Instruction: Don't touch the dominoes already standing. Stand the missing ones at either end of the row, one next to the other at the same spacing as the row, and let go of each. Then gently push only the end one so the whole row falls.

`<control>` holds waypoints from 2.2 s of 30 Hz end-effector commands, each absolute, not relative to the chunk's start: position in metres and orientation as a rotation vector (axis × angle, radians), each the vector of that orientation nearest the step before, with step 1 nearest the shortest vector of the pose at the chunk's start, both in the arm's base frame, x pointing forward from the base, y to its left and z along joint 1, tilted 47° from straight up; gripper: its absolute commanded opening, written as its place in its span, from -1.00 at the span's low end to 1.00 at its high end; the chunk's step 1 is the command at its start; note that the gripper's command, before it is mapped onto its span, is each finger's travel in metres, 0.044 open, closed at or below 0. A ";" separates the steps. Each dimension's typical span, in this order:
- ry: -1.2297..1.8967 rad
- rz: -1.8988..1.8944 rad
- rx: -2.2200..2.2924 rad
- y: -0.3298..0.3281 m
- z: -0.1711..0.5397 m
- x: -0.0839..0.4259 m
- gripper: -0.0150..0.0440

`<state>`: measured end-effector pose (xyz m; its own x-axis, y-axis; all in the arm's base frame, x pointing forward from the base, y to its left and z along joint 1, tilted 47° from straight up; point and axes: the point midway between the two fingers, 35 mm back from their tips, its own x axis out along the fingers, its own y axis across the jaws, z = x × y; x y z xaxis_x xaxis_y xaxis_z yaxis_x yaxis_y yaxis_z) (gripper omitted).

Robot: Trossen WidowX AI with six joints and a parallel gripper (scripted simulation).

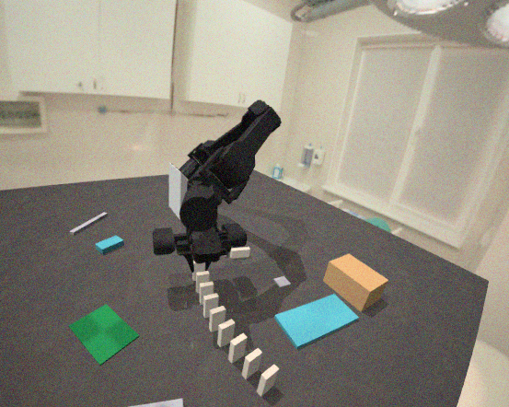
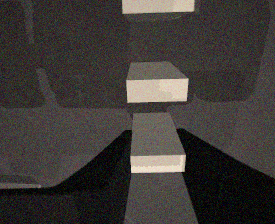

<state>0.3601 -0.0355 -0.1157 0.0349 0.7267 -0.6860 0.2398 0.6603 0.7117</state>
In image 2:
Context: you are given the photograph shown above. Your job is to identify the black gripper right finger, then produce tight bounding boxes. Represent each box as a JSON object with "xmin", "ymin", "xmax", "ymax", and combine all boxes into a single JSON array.
[{"xmin": 176, "ymin": 129, "xmax": 275, "ymax": 224}]

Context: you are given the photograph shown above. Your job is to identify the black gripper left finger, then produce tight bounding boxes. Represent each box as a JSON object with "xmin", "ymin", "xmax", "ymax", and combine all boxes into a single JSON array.
[{"xmin": 0, "ymin": 130, "xmax": 132, "ymax": 224}]

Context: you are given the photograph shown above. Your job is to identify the cream rectangular block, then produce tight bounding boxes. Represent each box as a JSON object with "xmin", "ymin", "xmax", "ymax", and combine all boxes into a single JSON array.
[
  {"xmin": 130, "ymin": 112, "xmax": 186, "ymax": 173},
  {"xmin": 126, "ymin": 61, "xmax": 189, "ymax": 103},
  {"xmin": 122, "ymin": 0, "xmax": 194, "ymax": 22},
  {"xmin": 0, "ymin": 183, "xmax": 41, "ymax": 189}
]

